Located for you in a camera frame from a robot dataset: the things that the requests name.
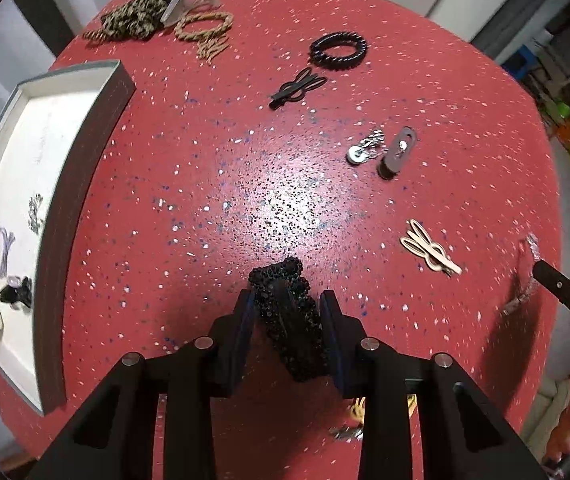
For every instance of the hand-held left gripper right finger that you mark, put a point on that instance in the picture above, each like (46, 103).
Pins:
(332, 340)

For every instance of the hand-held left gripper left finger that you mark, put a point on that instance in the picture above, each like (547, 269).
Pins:
(242, 330)

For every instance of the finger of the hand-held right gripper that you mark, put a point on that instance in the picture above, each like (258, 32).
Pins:
(565, 290)

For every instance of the black beaded snap clip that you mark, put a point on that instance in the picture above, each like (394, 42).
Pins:
(290, 320)

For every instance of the grey white tray box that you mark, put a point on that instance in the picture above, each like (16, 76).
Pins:
(40, 125)

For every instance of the silver star hair clip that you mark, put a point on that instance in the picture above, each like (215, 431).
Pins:
(347, 432)

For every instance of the beige sofa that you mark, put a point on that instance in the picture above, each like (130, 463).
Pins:
(540, 415)

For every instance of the beige bow hair clip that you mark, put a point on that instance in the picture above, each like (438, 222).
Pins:
(437, 257)

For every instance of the blue plastic stool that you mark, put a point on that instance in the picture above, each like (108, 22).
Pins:
(520, 60)

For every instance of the black bow hair clip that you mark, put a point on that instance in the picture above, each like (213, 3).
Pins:
(290, 91)

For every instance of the clear hair claw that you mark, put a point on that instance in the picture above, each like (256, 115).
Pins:
(185, 2)

